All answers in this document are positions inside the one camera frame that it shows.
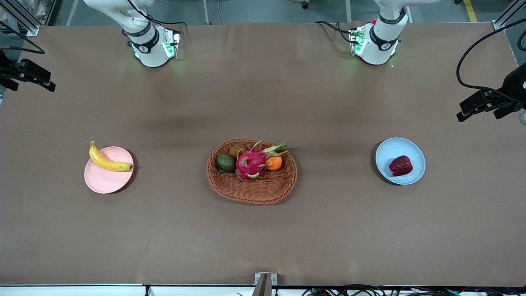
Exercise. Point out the light blue round plate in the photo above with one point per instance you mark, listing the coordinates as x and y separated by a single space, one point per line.
394 148

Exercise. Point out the aluminium frame corner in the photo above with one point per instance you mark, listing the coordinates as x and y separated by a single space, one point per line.
24 20
499 25

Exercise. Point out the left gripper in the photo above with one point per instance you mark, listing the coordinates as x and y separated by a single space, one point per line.
512 88

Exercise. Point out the orange fruit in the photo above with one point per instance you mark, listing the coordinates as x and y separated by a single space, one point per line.
274 163

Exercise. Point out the pink dragon fruit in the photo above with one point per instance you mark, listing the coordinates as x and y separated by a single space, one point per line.
250 163

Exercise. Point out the pink round plate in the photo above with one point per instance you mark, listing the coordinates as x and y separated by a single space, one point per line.
107 181

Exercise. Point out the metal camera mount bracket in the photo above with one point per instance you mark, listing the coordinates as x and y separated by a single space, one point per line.
265 283

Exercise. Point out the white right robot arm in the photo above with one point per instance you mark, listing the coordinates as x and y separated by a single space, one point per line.
153 55

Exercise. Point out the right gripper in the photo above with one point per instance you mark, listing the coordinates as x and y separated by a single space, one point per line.
9 69

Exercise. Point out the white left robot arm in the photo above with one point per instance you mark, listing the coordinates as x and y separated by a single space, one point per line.
380 41

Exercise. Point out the dark red apple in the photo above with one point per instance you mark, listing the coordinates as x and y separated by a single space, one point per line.
400 166

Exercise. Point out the green avocado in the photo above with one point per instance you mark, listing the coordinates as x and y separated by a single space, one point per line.
226 163

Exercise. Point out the brown wicker basket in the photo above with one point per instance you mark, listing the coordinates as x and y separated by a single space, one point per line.
254 191

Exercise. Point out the white table edge rail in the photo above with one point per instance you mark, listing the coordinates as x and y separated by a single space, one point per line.
82 291

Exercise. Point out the yellow banana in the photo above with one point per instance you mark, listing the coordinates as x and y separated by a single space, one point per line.
107 164

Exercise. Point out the brown kiwi fruit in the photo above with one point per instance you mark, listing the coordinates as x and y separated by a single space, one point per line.
236 151

